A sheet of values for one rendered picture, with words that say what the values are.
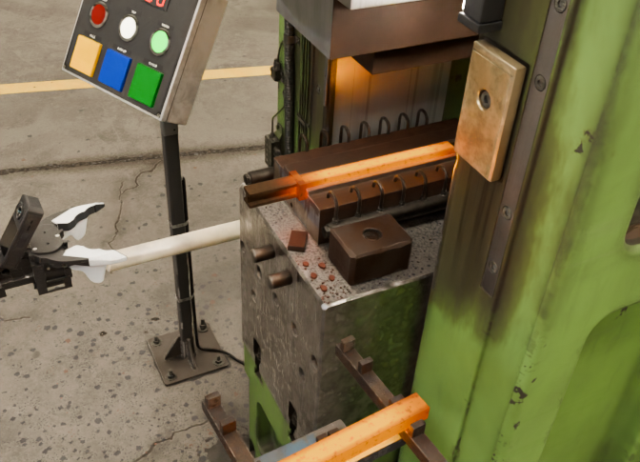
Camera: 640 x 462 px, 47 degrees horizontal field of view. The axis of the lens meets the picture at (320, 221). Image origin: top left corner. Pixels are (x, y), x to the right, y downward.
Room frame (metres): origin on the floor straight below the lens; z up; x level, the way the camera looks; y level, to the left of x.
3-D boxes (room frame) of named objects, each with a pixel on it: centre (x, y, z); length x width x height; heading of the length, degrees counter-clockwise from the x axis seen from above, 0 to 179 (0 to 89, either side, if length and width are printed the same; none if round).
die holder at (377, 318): (1.17, -0.17, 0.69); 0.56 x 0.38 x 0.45; 118
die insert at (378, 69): (1.21, -0.18, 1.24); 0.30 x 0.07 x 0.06; 118
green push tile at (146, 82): (1.40, 0.38, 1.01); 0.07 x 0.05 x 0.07; 53
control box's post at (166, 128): (1.56, 0.38, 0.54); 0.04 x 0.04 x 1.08; 28
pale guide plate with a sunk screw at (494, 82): (0.89, -0.22, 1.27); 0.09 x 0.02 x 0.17; 28
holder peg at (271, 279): (0.97, 0.07, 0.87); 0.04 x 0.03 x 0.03; 118
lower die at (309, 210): (1.21, -0.14, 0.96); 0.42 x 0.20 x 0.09; 118
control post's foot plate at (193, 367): (1.57, 0.38, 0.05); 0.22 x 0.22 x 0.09; 28
